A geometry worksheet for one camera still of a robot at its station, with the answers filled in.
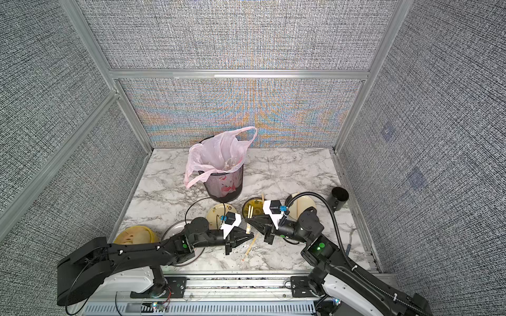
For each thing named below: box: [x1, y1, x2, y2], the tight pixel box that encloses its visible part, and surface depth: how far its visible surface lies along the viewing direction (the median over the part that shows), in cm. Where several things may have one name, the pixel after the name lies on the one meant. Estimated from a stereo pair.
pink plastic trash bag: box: [183, 126, 258, 189], surface depth 87 cm
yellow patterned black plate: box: [242, 196, 265, 220], surface depth 97 cm
